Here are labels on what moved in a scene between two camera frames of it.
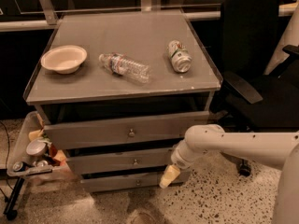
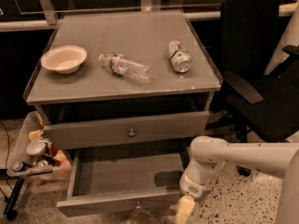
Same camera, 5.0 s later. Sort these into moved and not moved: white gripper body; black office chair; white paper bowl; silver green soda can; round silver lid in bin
Moved: white gripper body
Not moved: black office chair; round silver lid in bin; white paper bowl; silver green soda can
